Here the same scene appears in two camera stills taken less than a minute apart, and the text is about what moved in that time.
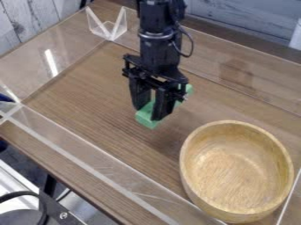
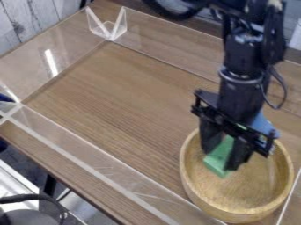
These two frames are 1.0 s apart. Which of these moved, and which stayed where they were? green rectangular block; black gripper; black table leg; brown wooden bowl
Moved: black gripper; green rectangular block
Stayed: brown wooden bowl; black table leg
